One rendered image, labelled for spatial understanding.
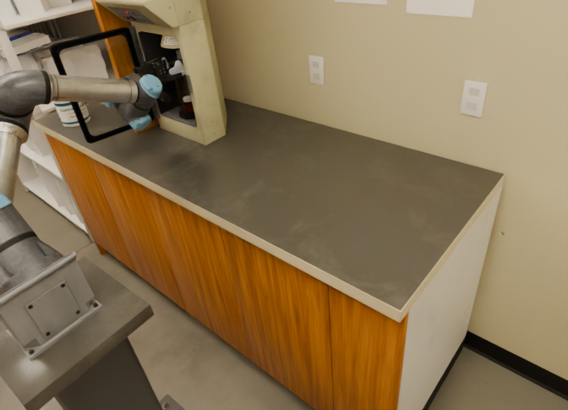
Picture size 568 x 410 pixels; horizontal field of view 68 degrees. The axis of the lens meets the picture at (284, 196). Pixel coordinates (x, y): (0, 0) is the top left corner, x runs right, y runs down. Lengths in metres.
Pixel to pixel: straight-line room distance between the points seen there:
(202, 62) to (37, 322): 1.05
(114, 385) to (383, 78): 1.31
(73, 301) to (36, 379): 0.17
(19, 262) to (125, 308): 0.26
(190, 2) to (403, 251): 1.10
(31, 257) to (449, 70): 1.29
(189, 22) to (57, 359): 1.14
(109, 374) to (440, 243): 0.95
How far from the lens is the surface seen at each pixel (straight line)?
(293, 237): 1.23
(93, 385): 1.27
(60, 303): 1.12
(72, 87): 1.42
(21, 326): 1.11
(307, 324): 1.42
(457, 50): 1.50
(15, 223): 1.13
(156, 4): 1.58
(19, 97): 1.39
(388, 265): 1.14
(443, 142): 1.62
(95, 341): 1.12
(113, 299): 1.20
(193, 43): 1.67
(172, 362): 2.21
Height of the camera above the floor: 1.73
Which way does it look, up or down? 35 degrees down
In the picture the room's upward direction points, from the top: 6 degrees counter-clockwise
